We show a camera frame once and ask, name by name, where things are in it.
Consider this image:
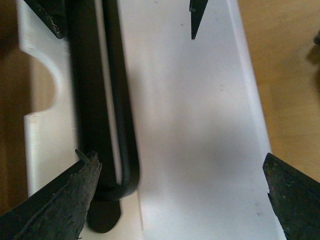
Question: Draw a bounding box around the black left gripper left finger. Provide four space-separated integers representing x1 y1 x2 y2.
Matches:
0 150 102 240

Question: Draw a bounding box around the black drawer handle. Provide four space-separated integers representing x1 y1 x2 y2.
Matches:
64 0 144 203

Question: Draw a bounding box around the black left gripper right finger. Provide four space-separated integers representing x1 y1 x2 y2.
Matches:
262 153 320 240

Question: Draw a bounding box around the wooden drawer cabinet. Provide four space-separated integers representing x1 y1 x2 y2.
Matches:
0 0 320 240

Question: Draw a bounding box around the white drawer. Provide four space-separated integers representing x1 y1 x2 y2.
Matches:
16 0 287 240

